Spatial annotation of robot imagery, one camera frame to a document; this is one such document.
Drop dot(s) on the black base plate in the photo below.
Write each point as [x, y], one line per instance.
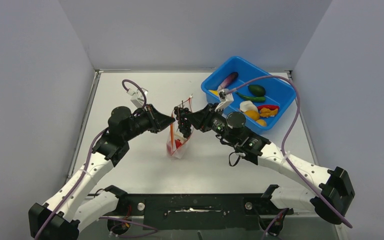
[197, 211]

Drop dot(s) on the yellow toy pepper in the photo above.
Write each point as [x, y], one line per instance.
[214, 92]

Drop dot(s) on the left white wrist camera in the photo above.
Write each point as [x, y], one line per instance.
[138, 97]

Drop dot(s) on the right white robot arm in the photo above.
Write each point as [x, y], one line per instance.
[328, 192]

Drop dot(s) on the clear zip top bag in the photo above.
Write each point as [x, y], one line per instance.
[171, 150]

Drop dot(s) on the dark toy grapes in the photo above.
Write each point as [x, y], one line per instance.
[184, 127]

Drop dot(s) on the red toy apple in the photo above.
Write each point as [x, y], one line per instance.
[177, 143]

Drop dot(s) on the green toy cucumber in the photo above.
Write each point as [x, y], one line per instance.
[255, 99]

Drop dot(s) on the purple toy eggplant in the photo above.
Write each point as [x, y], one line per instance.
[228, 80]

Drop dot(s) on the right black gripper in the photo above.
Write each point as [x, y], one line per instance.
[202, 120]

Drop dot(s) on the green toy avocado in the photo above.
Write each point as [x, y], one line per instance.
[257, 90]

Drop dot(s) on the orange fried toy piece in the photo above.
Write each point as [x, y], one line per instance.
[267, 113]

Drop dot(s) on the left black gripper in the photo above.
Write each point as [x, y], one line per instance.
[158, 121]

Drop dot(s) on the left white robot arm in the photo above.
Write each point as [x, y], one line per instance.
[64, 215]

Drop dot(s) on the blue plastic bin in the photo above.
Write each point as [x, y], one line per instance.
[277, 91]

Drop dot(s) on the small orange toy fruit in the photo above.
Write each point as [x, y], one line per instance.
[262, 122]

